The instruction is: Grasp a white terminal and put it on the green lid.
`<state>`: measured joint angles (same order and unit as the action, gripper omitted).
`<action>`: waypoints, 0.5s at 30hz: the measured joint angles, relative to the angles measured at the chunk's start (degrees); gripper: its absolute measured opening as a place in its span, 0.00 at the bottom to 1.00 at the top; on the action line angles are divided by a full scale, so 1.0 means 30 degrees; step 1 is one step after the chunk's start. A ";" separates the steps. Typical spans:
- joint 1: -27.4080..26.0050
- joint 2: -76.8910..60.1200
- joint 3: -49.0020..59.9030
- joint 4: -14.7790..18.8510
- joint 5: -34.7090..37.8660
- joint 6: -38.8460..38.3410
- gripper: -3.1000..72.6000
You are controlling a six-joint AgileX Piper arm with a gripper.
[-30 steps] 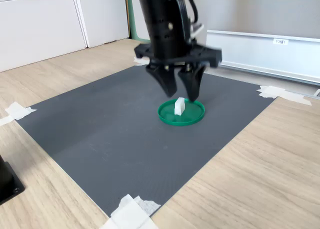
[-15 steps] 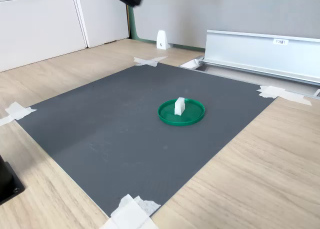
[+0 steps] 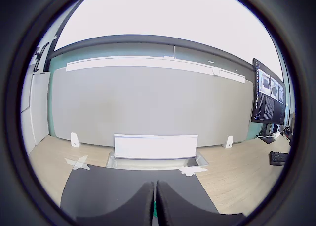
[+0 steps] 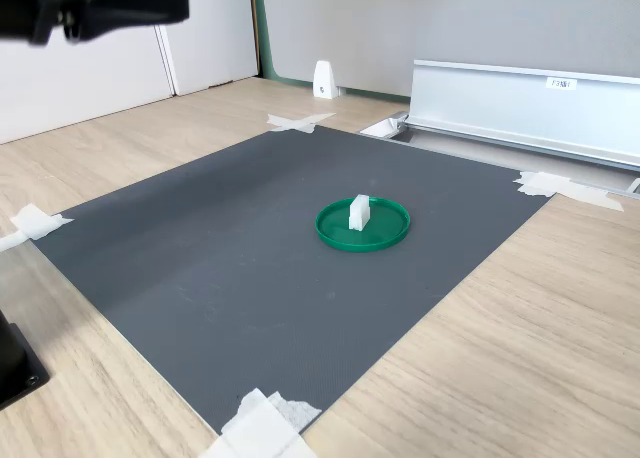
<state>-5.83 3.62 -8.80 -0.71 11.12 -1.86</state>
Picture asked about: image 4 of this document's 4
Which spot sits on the small white plastic terminal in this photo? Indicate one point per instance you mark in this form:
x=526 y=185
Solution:
x=359 y=215

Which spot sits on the white tape patch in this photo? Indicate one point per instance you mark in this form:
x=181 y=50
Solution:
x=545 y=184
x=297 y=122
x=35 y=223
x=260 y=428

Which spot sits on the round green lid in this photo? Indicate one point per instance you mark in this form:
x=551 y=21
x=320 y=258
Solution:
x=387 y=225

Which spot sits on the small white plastic bracket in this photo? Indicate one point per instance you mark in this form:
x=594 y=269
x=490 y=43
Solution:
x=324 y=80

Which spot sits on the dark grey mat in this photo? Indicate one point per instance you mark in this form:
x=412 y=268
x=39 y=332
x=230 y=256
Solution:
x=250 y=303

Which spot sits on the grey partition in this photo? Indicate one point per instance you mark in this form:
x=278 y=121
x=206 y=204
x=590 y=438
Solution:
x=450 y=18

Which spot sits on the small white label sticker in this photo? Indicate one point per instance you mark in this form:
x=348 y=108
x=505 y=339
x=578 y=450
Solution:
x=561 y=83

